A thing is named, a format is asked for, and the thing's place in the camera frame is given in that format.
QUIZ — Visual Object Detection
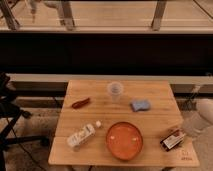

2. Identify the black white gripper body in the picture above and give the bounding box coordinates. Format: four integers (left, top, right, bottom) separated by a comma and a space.
160, 130, 185, 151

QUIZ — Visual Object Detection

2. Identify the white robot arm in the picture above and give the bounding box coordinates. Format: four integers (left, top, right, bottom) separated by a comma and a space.
160, 99, 213, 151

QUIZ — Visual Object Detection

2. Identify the orange ceramic bowl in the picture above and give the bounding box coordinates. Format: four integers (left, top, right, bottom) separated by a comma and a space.
106, 122, 143, 161

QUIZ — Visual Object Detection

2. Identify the translucent plastic cup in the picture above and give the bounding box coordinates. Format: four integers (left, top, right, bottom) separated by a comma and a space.
107, 82, 124, 103

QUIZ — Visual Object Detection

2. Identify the wooden table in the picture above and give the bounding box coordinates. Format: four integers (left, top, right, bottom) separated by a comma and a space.
49, 80, 199, 167

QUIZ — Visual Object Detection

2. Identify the white plastic bottle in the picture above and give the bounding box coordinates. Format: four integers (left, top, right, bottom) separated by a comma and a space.
67, 120, 102, 149

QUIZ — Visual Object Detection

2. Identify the red brown chili pepper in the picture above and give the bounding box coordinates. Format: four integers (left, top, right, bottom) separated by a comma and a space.
71, 98, 90, 109

